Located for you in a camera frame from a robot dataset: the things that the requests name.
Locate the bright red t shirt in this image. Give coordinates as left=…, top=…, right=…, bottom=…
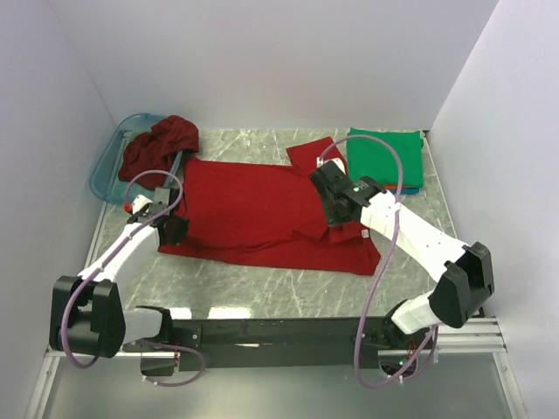
left=159, top=137, right=381, bottom=275

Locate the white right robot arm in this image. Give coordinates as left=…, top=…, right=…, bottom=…
left=309, top=159, right=494, bottom=348

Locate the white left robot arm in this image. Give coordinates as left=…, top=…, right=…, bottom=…
left=49, top=188, right=190, bottom=359

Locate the orange folded t shirt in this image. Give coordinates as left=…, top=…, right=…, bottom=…
left=385, top=184, right=416, bottom=193

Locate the green folded t shirt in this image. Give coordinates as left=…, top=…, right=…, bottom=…
left=346, top=128, right=424, bottom=189

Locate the dark red t shirt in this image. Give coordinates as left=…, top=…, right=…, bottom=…
left=118, top=115, right=199, bottom=182

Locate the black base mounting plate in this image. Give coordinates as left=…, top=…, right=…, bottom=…
left=121, top=317, right=420, bottom=377

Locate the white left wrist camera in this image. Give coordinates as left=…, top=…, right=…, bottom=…
left=123, top=195, right=153, bottom=216

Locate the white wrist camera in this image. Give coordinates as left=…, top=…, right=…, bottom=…
left=123, top=195, right=153, bottom=216
left=316, top=157, right=346, bottom=173

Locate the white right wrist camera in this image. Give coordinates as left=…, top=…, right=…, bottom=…
left=316, top=157, right=346, bottom=173

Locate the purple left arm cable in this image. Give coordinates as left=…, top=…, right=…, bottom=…
left=59, top=170, right=207, bottom=388

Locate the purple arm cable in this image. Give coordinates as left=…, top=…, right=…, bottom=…
left=59, top=170, right=207, bottom=388
left=317, top=134, right=440, bottom=389

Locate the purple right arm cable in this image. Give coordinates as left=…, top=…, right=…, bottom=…
left=317, top=134, right=440, bottom=389

